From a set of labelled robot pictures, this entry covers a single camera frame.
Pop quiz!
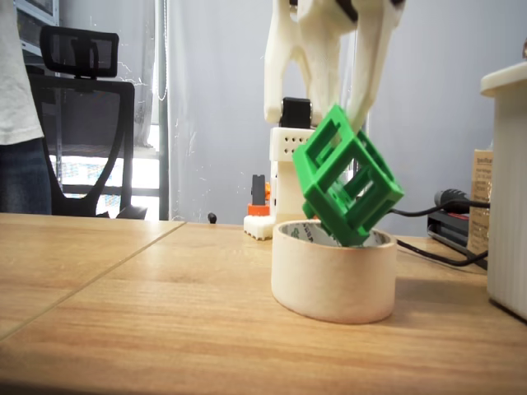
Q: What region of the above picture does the green hexagonal printed component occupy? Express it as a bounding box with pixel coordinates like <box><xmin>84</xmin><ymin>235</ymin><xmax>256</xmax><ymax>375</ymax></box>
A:
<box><xmin>291</xmin><ymin>103</ymin><xmax>406</xmax><ymax>249</ymax></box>

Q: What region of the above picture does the brown cardboard box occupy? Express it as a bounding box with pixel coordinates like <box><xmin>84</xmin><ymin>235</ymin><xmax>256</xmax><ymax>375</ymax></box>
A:
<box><xmin>466</xmin><ymin>148</ymin><xmax>496</xmax><ymax>258</ymax></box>

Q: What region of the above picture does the black power supply unit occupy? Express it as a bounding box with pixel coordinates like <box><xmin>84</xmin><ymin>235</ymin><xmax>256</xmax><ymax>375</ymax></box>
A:
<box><xmin>426</xmin><ymin>208</ymin><xmax>489</xmax><ymax>271</ymax></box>

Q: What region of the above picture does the beige masking tape roll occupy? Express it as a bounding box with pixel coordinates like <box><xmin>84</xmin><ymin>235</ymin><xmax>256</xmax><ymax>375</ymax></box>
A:
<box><xmin>270</xmin><ymin>218</ymin><xmax>399</xmax><ymax>326</ymax></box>

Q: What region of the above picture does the black office chair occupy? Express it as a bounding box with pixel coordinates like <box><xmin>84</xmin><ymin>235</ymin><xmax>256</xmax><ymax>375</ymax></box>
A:
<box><xmin>26</xmin><ymin>25</ymin><xmax>150</xmax><ymax>219</ymax></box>

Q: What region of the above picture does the person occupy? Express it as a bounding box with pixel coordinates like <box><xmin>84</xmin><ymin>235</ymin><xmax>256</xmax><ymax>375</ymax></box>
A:
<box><xmin>0</xmin><ymin>0</ymin><xmax>53</xmax><ymax>216</ymax></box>

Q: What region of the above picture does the black power cable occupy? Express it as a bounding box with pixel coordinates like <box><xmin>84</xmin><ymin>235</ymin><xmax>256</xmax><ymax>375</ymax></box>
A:
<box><xmin>389</xmin><ymin>188</ymin><xmax>492</xmax><ymax>267</ymax></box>

